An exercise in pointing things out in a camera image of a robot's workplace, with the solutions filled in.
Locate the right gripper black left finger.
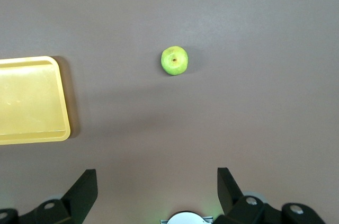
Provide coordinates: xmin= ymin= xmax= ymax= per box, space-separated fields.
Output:
xmin=0 ymin=168 xmax=99 ymax=224

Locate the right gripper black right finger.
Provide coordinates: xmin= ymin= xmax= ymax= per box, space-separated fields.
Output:
xmin=216 ymin=167 xmax=326 ymax=224

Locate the yellow plastic tray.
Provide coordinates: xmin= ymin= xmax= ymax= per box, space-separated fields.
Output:
xmin=0 ymin=56 xmax=72 ymax=146

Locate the green apple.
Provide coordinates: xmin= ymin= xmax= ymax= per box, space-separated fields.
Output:
xmin=160 ymin=46 xmax=190 ymax=76

